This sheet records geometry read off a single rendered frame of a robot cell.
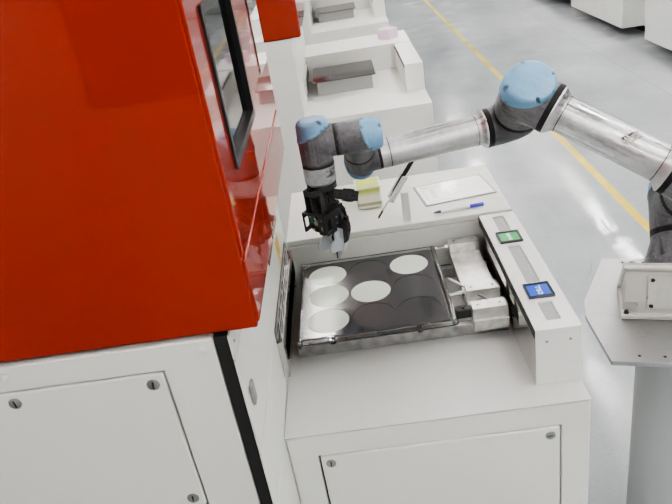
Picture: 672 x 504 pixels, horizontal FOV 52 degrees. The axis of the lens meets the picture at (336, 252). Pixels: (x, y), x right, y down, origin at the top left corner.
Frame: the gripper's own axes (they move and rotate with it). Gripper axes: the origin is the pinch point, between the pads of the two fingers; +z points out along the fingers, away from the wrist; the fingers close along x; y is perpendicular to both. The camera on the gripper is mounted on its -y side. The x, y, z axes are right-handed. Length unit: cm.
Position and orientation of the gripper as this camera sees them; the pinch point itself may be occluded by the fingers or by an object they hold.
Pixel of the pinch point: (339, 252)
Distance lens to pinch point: 171.3
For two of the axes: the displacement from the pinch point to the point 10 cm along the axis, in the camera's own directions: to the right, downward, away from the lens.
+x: 8.0, 1.6, -5.8
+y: -5.8, 4.6, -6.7
